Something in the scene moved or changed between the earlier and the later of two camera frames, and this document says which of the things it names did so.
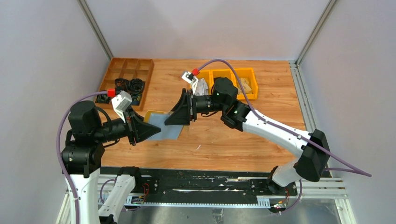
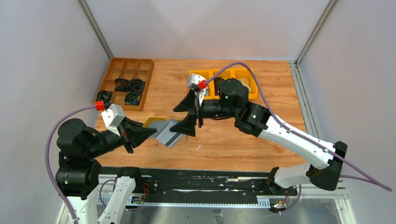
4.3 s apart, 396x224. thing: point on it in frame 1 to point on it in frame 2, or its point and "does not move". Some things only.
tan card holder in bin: [246, 86] does not move
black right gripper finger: [181, 116] to [187, 126]
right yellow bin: [248, 78] does not move
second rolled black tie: [122, 84] does not move
